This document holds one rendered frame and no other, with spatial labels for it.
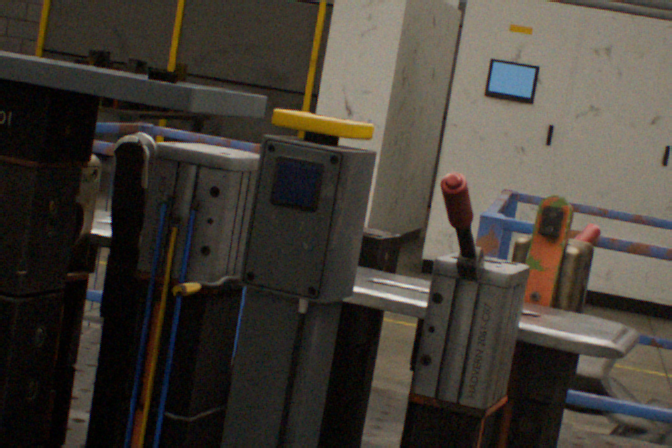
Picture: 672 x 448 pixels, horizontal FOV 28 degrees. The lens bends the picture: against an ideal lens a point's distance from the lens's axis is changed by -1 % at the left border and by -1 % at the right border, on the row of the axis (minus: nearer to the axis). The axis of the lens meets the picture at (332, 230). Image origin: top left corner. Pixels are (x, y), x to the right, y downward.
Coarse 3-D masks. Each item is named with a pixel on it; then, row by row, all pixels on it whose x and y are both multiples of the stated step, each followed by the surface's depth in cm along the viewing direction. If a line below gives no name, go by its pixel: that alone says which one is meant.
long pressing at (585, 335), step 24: (96, 216) 146; (96, 240) 133; (360, 288) 124; (384, 288) 129; (408, 288) 133; (408, 312) 122; (528, 312) 130; (552, 312) 132; (528, 336) 119; (552, 336) 118; (576, 336) 117; (600, 336) 121; (624, 336) 126
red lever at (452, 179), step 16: (448, 176) 97; (448, 192) 97; (464, 192) 97; (448, 208) 99; (464, 208) 99; (464, 224) 101; (464, 240) 104; (464, 256) 106; (480, 256) 107; (464, 272) 107; (480, 272) 107
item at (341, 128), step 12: (276, 120) 97; (288, 120) 96; (300, 120) 96; (312, 120) 96; (324, 120) 95; (336, 120) 95; (348, 120) 98; (312, 132) 97; (324, 132) 95; (336, 132) 95; (348, 132) 95; (360, 132) 97; (372, 132) 100; (324, 144) 97; (336, 144) 98
